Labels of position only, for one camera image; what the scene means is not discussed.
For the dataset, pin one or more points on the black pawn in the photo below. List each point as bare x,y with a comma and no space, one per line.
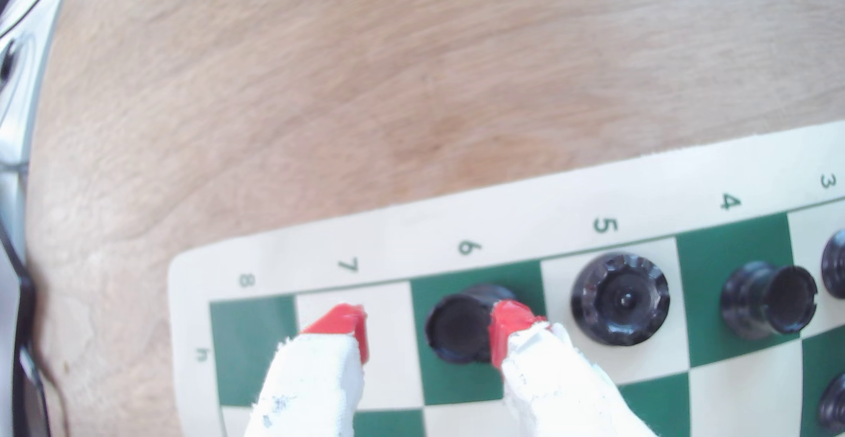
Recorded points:
835,405

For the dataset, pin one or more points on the black bishop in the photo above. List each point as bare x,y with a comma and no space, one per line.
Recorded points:
835,265

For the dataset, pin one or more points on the green and cream chess mat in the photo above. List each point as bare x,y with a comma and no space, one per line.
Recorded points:
594,193

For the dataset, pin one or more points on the shiny grey metal rail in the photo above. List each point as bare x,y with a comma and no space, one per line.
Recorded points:
13,127

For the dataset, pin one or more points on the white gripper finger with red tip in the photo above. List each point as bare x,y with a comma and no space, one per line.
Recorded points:
561,391
310,391

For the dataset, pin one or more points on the black queen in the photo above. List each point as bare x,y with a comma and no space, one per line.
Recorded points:
620,300

